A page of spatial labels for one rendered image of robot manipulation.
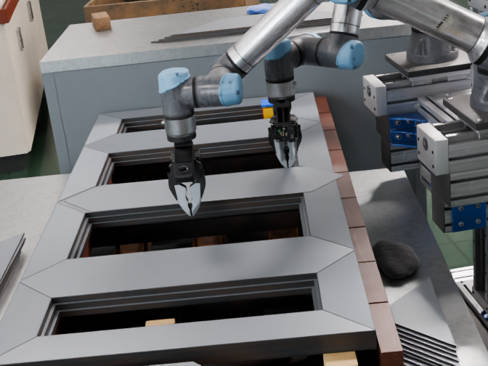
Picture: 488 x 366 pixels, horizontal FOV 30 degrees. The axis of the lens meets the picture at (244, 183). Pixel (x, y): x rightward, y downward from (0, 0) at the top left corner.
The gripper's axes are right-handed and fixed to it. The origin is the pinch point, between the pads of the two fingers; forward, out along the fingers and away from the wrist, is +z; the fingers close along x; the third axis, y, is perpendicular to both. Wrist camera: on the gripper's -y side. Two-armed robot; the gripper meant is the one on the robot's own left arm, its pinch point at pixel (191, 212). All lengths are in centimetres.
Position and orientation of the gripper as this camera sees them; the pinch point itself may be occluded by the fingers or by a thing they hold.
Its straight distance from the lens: 224.1
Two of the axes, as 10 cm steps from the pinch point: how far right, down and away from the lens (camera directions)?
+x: -9.9, 1.0, 0.4
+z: 1.0, 9.2, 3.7
